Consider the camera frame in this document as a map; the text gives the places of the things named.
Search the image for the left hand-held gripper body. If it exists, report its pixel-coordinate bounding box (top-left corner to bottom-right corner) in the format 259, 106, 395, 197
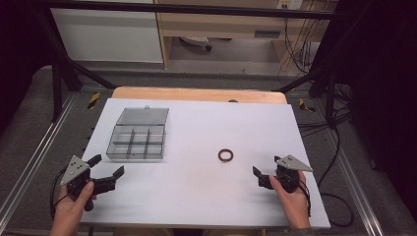
59, 154, 117, 212

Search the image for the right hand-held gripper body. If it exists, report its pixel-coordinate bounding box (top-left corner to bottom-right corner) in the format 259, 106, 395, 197
258, 154, 314, 194

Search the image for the person's left hand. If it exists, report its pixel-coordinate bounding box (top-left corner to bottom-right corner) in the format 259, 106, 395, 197
52, 180, 96, 227

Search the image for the person's right hand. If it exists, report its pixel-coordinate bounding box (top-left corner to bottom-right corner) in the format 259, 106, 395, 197
268, 170, 312, 230

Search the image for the clear plastic compartment box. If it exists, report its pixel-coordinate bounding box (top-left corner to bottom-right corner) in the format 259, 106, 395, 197
105, 105, 170, 161

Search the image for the yellow black tape strip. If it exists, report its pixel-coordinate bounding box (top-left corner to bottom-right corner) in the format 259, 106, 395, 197
87, 91, 101, 110
298, 97, 317, 113

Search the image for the white table board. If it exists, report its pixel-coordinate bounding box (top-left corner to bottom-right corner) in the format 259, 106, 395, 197
79, 97, 331, 230

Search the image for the wooden table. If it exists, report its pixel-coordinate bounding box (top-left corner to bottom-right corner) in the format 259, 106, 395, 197
111, 86, 288, 105

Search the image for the white cabinet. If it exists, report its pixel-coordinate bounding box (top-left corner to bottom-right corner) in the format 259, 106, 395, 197
50, 7, 164, 64

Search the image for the office chair base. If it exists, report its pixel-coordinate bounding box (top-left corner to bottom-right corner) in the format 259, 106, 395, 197
179, 35, 214, 53

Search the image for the light wooden desk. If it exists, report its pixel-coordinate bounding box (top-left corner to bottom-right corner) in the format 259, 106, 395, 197
153, 0, 339, 71

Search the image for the white power strip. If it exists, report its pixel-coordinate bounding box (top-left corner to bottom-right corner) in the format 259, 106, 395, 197
276, 0, 305, 11

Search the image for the left hand-held gripper cable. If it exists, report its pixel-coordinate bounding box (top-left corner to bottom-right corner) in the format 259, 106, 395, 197
48, 166, 71, 220

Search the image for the hand-held gripper cable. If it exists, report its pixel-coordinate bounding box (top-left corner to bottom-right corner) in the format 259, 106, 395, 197
48, 166, 71, 220
297, 178, 313, 218

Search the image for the right hand-held gripper cable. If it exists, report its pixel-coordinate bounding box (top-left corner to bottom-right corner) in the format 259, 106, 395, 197
297, 178, 313, 218

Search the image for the brown ring bracelet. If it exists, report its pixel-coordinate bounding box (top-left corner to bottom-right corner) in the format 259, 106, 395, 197
217, 148, 235, 162

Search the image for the aluminium floor rail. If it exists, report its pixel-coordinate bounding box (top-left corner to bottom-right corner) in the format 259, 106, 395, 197
0, 92, 79, 224
322, 130, 386, 236

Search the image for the black floor cable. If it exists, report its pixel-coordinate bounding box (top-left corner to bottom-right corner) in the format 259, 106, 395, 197
317, 124, 356, 229

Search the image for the bundle of hanging cables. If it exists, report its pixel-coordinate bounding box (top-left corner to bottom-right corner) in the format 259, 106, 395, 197
279, 9, 322, 76

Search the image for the black metal frame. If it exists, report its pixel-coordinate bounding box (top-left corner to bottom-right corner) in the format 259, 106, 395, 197
31, 0, 349, 130

